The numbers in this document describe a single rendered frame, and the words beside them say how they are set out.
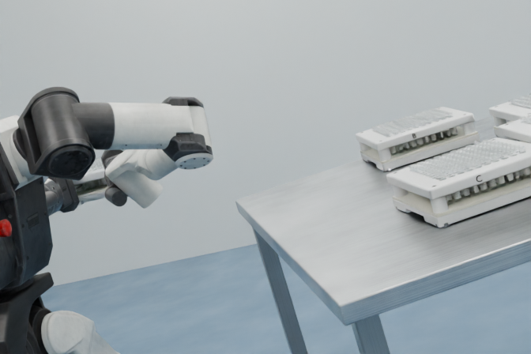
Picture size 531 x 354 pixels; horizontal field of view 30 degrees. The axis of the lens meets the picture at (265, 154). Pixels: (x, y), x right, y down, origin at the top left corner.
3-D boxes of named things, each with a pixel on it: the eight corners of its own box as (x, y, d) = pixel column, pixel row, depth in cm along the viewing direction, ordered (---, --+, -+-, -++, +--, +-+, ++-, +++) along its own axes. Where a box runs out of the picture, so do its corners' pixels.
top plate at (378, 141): (445, 113, 260) (442, 106, 260) (475, 121, 236) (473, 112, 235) (356, 141, 258) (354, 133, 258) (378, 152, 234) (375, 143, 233)
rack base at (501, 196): (506, 169, 200) (502, 158, 200) (565, 184, 177) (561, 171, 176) (394, 207, 197) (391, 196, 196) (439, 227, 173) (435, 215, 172)
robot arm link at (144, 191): (124, 148, 226) (133, 152, 215) (158, 179, 229) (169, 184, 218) (91, 186, 224) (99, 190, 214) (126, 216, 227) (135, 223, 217)
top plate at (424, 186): (499, 146, 200) (497, 136, 199) (558, 157, 176) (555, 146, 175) (387, 183, 196) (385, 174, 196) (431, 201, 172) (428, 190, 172)
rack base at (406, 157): (450, 131, 260) (447, 122, 260) (480, 141, 236) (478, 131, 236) (362, 159, 259) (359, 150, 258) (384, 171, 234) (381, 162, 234)
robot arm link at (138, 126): (216, 88, 198) (109, 85, 187) (227, 148, 193) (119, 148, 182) (193, 112, 207) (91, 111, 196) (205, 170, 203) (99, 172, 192)
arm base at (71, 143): (113, 161, 182) (70, 139, 174) (62, 198, 186) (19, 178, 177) (95, 101, 191) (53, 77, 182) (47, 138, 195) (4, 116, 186)
